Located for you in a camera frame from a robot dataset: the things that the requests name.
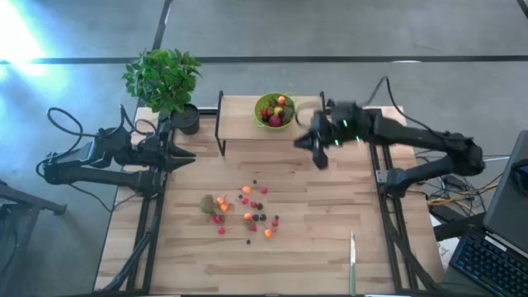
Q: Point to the grey laptop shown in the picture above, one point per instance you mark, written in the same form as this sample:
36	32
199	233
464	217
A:
507	198

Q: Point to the red strawberry green leaves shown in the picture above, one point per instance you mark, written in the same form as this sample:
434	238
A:
252	226
217	218

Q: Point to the brown-green kiwi fruit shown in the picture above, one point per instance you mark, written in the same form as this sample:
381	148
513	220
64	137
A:
207	203

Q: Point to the white paper sheet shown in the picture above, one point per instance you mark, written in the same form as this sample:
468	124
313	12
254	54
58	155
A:
443	243

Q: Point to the small orange fruit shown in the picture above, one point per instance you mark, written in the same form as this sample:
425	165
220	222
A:
221	200
268	233
224	207
248	216
246	189

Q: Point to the orange-red strawberry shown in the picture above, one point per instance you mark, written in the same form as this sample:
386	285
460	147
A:
275	222

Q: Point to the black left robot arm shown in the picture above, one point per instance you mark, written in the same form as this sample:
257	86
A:
95	177

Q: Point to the black metal rig frame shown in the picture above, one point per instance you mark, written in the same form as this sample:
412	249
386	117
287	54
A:
149	247

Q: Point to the backlit black keyboard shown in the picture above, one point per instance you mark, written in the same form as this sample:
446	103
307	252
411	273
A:
482	260

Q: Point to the wooden shelf riser black legs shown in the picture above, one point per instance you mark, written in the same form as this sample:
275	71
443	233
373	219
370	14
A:
235	119

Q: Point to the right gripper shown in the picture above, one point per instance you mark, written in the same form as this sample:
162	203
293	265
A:
322	132

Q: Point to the green potted plant black pot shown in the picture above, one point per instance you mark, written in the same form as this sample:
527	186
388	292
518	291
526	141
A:
163	78

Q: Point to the blackberry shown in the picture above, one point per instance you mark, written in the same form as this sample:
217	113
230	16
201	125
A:
255	217

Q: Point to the red cherry with stem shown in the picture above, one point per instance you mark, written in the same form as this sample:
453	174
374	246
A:
222	230

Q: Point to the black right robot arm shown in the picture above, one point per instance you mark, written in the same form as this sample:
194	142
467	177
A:
412	134

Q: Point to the large yellow-red peach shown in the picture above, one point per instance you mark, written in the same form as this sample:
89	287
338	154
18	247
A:
281	100

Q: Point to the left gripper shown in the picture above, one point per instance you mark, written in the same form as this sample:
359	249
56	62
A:
152	152

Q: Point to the large dark red plum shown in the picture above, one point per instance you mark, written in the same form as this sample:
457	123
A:
275	120

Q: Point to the green colander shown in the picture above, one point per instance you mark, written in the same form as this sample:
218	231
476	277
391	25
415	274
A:
257	111

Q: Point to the dark side table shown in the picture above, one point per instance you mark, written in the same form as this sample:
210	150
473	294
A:
24	198

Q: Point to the black power brick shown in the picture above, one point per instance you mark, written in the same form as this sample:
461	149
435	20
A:
455	181

